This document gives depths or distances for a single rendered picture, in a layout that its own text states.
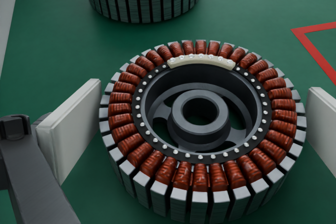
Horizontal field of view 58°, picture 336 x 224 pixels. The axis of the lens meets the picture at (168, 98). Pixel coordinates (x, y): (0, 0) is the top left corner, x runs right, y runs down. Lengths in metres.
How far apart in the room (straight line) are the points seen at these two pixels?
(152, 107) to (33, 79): 0.10
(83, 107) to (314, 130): 0.13
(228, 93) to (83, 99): 0.09
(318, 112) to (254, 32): 0.12
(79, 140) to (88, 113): 0.02
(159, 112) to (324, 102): 0.09
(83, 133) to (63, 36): 0.14
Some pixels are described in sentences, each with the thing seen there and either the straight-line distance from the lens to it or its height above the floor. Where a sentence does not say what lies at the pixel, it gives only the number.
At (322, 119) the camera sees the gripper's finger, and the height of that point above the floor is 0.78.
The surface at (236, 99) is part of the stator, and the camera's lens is 0.20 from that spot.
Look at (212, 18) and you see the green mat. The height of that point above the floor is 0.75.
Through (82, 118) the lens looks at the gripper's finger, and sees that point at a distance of 0.16.
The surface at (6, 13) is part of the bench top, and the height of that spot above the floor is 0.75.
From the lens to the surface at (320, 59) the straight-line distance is 0.27.
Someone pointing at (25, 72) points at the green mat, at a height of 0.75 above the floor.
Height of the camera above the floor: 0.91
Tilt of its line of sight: 49 degrees down
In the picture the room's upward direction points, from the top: 2 degrees counter-clockwise
